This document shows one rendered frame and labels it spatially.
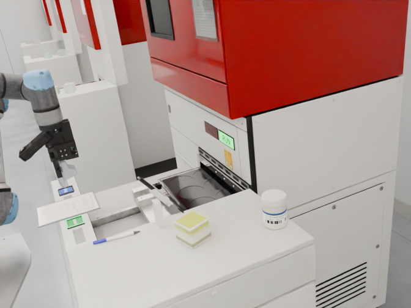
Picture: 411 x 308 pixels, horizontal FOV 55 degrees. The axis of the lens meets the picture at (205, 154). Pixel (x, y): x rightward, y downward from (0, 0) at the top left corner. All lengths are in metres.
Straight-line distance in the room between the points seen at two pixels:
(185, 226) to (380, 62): 0.94
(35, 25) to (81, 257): 8.18
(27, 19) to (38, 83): 8.00
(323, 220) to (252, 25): 0.83
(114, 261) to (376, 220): 1.17
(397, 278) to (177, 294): 1.74
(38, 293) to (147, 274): 1.76
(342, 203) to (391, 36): 0.65
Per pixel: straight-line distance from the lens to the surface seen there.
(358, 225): 1.82
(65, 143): 1.25
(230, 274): 1.03
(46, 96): 1.20
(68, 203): 1.52
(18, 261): 1.58
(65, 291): 2.71
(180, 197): 1.51
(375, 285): 2.13
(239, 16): 1.22
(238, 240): 1.13
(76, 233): 1.34
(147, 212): 1.50
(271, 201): 1.11
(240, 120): 1.31
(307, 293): 1.24
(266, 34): 1.27
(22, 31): 9.19
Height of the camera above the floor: 1.63
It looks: 23 degrees down
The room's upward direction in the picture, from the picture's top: 7 degrees counter-clockwise
